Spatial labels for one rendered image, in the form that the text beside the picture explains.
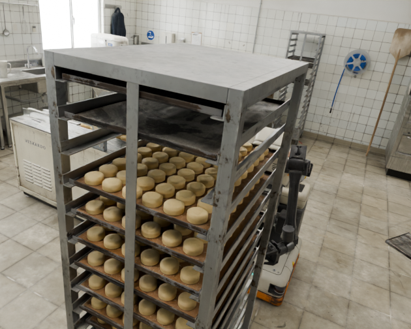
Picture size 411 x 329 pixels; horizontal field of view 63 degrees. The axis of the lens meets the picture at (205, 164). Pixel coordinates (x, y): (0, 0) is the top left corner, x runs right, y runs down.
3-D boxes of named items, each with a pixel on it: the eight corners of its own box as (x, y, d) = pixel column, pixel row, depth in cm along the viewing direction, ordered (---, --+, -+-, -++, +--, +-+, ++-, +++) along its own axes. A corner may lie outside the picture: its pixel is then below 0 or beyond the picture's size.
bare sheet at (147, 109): (185, 84, 131) (185, 80, 131) (286, 106, 117) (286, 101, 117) (64, 117, 81) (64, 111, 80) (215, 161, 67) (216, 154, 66)
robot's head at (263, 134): (261, 136, 228) (259, 123, 215) (291, 143, 220) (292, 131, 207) (254, 153, 223) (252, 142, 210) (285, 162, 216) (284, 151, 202)
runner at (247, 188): (273, 151, 128) (274, 143, 126) (280, 153, 127) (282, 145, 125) (196, 236, 74) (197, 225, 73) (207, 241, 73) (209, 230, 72)
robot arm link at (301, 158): (310, 141, 163) (288, 140, 166) (306, 170, 161) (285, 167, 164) (310, 161, 204) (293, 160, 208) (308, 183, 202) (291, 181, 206)
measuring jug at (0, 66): (10, 78, 437) (8, 62, 429) (-7, 78, 432) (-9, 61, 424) (13, 76, 450) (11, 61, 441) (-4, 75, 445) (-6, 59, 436)
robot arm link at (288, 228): (298, 240, 173) (280, 237, 175) (300, 220, 168) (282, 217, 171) (295, 254, 162) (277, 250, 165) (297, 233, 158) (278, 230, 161)
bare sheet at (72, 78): (187, 61, 128) (187, 57, 127) (291, 79, 113) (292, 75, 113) (62, 79, 77) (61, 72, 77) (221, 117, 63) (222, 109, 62)
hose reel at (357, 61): (354, 116, 592) (374, 51, 547) (353, 118, 578) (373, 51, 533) (330, 111, 607) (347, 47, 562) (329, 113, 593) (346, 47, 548)
